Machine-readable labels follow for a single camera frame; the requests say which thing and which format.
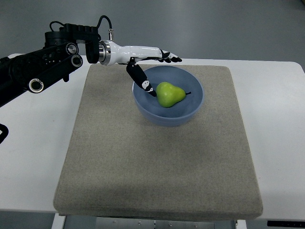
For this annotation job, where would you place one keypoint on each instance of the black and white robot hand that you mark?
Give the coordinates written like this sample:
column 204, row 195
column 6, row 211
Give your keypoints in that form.
column 111, row 53

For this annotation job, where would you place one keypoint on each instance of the beige fabric mat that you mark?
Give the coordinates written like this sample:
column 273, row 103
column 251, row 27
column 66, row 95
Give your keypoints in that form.
column 119, row 164

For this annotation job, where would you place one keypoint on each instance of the green pear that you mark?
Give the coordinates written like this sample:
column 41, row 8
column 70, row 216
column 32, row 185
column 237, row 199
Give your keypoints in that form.
column 168, row 94

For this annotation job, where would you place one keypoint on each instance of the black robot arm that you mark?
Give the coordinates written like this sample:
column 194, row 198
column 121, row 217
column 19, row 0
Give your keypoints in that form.
column 38, row 70

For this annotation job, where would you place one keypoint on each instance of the metal table frame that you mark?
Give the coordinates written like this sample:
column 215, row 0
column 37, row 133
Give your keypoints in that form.
column 61, row 222

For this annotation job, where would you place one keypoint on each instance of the blue bowl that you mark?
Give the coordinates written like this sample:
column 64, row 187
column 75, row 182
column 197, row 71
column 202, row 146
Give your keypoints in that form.
column 182, row 111

